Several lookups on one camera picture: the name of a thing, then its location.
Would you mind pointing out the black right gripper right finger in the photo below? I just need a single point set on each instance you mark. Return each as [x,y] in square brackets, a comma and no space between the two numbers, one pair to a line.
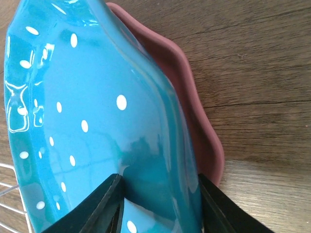
[222,215]

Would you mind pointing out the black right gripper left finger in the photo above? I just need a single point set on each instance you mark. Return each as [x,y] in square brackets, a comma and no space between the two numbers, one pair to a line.
[100,212]

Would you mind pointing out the teal polka dot plate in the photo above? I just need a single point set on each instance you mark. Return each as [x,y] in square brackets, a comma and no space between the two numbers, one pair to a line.
[84,100]

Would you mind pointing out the pink polka dot plate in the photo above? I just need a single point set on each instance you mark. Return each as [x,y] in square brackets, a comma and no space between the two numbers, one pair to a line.
[172,60]

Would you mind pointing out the white wire dish rack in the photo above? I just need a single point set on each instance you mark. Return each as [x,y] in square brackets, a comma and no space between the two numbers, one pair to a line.
[13,215]

